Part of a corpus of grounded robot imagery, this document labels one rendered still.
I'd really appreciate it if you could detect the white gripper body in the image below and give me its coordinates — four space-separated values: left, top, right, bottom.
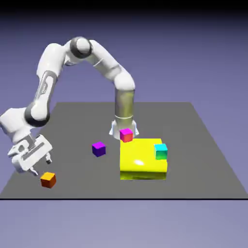
12 135 53 173

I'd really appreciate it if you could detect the small orange cube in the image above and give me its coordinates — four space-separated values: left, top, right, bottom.
40 171 57 189

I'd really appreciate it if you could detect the small purple cube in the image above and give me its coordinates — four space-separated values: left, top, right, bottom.
92 141 107 157

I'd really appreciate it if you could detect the small magenta cube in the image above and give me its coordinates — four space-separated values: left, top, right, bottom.
119 128 134 143

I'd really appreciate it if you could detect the small cyan cube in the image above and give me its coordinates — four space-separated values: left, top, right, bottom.
154 143 169 160

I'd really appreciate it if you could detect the large yellow box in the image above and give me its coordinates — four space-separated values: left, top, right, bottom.
120 138 169 181

